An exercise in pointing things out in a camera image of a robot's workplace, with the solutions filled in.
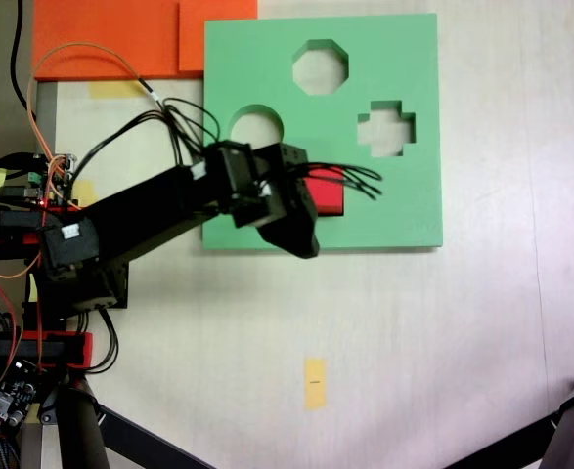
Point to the black tripod leg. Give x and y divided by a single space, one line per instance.
78 430

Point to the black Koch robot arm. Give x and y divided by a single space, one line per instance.
159 205

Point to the yellow tape strip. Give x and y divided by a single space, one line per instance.
115 89
86 191

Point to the large orange block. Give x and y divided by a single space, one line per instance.
105 39

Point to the red square block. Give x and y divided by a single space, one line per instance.
328 195

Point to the small black circuit board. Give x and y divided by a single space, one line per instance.
15 391

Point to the circuit board with connectors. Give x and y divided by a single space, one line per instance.
37 178

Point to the green shape sorter board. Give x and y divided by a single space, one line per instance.
389 205

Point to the yellow tape label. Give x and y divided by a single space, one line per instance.
315 386

